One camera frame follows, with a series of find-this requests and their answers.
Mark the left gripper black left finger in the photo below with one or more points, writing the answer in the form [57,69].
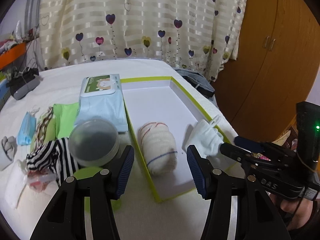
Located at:
[64,216]

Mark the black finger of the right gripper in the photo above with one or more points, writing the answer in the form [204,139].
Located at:
[268,149]
[244,157]

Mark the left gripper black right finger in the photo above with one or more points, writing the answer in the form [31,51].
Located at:
[256,216]

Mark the red white plastic packet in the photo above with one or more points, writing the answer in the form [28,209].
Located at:
[38,180]

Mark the pale mint toe sock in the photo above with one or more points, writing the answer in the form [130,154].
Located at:
[206,138]

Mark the white towel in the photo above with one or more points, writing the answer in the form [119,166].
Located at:
[16,183]

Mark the black white striped cloth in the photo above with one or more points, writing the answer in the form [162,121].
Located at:
[55,156]

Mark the beige elastic bandage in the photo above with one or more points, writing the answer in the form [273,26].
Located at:
[158,148]

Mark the grey toe sock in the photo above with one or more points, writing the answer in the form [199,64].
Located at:
[8,150]

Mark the blue surgical face mask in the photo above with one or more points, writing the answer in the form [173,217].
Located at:
[27,128]

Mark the light green microfiber cloth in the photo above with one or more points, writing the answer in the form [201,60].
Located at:
[65,116]

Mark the green embroidered hand towel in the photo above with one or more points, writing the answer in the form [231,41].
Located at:
[45,130]

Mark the person's right hand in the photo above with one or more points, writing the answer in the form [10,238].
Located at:
[305,212]

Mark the green cream jar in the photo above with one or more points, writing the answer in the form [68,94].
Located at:
[88,172]

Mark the grey clothes pile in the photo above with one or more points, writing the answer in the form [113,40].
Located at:
[198,81]

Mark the wooden wardrobe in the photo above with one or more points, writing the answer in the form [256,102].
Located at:
[277,63]

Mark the lime green cardboard box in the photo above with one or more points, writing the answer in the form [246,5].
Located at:
[163,98]

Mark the wet wipes pack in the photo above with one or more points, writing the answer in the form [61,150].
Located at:
[101,97]

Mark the heart pattern curtain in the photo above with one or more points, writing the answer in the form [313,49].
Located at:
[201,35]

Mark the black grey VR headset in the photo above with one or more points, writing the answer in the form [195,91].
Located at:
[23,83]

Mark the orange plastic basket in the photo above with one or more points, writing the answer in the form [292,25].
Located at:
[12,54]

